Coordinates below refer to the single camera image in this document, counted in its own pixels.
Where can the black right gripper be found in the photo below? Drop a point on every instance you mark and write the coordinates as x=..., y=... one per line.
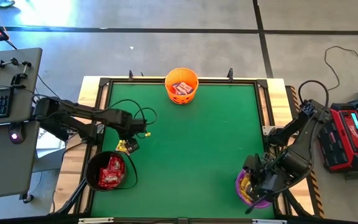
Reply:
x=269, y=177

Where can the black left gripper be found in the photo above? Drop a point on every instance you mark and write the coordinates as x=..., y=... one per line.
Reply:
x=132, y=126

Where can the yellow Sour Patch candy pack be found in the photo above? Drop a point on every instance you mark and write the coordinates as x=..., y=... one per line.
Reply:
x=246, y=195
x=121, y=147
x=244, y=182

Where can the red Skittles candy pack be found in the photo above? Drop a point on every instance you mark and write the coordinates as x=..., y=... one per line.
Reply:
x=105, y=171
x=117, y=164
x=109, y=180

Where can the purple plastic bucket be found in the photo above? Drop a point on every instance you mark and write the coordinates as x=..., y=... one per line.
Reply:
x=238, y=186

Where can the black plastic bucket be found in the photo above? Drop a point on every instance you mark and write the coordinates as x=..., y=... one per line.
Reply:
x=92, y=171

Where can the Hershey's cookies cream bar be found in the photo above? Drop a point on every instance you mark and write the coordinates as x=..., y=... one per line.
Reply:
x=186, y=88
x=177, y=89

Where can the orange pumpkin face bucket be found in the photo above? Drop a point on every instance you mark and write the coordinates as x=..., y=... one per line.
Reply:
x=172, y=77

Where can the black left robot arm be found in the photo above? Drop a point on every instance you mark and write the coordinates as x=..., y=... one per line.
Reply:
x=82, y=113

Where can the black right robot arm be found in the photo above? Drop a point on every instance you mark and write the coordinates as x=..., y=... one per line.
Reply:
x=300, y=149

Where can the yellow black hazard strip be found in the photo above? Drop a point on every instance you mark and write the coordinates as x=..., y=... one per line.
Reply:
x=317, y=202

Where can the red black power station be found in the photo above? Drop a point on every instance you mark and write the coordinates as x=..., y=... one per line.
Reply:
x=346, y=143

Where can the black computer mouse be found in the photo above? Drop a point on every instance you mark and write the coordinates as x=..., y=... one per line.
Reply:
x=16, y=135

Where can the black desk foot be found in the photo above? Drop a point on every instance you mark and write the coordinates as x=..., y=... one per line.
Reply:
x=26, y=198

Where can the silver metal bracket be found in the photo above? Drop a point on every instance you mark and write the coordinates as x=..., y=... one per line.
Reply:
x=269, y=221
x=95, y=220

